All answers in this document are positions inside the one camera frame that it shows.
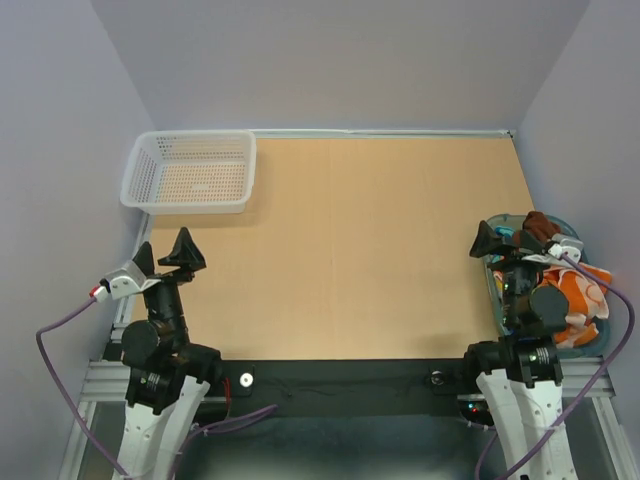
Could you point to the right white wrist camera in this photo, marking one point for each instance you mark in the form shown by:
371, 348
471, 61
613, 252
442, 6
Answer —
556, 251

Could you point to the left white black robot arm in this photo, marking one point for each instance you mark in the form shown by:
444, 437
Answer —
169, 374

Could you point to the blue towel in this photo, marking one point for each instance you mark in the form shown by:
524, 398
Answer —
500, 233

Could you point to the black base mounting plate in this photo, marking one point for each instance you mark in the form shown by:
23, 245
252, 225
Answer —
349, 388

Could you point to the white perforated plastic basket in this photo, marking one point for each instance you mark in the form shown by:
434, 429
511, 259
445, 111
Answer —
189, 172

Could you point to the aluminium frame rail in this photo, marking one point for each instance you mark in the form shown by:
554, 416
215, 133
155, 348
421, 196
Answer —
87, 364

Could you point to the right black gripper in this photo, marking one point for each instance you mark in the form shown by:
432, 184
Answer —
487, 241

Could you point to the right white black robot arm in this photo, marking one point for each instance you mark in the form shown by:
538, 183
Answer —
519, 375

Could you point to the teal plastic tub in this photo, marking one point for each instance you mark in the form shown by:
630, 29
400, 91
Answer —
591, 348

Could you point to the brown towel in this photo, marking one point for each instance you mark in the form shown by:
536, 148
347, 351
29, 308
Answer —
538, 225

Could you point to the orange Doraemon towel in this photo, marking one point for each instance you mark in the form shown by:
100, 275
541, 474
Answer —
582, 300

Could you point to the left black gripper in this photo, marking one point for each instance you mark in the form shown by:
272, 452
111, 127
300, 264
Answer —
186, 252

